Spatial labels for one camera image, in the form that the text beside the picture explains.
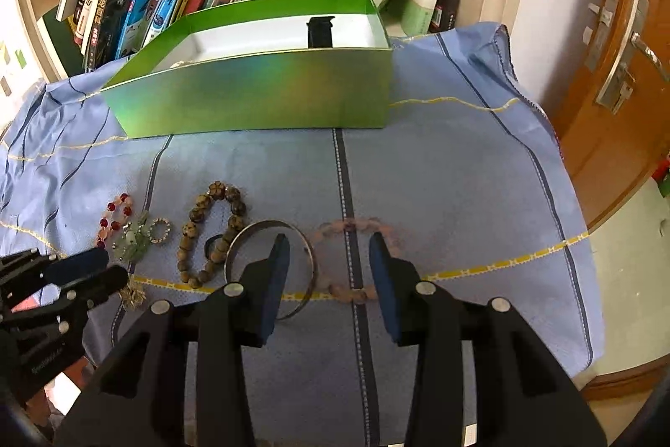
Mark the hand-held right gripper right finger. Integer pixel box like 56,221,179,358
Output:
369,233,608,447

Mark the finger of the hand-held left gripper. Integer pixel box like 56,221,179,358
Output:
0,248,111,304
0,266,129,330

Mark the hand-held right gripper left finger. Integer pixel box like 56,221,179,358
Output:
55,233,291,447

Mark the gold chain ornament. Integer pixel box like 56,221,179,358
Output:
119,284,147,310

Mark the silver bangle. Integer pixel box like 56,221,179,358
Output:
225,219,318,321

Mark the pink bead bracelet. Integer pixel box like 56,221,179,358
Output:
312,217,406,304

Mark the dark finger ring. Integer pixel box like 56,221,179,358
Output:
204,238,231,264

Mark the red bead bracelet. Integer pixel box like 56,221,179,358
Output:
95,193,134,249

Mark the small beaded ring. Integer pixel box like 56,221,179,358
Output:
147,217,173,245

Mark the dark green bead bracelet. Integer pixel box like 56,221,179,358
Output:
179,181,247,289

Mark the green cardboard box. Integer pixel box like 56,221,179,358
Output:
99,0,393,140

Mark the blue striped cloth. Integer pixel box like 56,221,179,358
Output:
0,22,608,447

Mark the black clip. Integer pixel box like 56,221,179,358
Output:
306,16,336,50

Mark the orange wooden door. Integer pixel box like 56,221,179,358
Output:
549,0,670,228

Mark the silver door handle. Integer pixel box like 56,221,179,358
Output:
583,0,670,115

